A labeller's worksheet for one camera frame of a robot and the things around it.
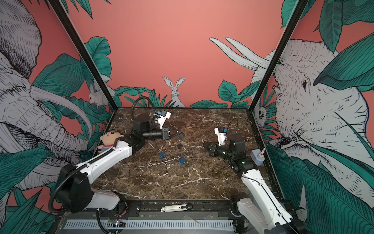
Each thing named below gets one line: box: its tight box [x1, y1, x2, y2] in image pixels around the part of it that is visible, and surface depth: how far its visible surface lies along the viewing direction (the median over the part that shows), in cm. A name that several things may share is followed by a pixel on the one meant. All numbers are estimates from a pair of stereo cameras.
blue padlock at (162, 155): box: [158, 152, 167, 159], surface depth 95 cm
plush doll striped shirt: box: [97, 129, 124, 154], surface depth 95 cm
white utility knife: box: [160, 203, 194, 213], surface depth 76 cm
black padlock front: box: [176, 131, 186, 139], surface depth 74 cm
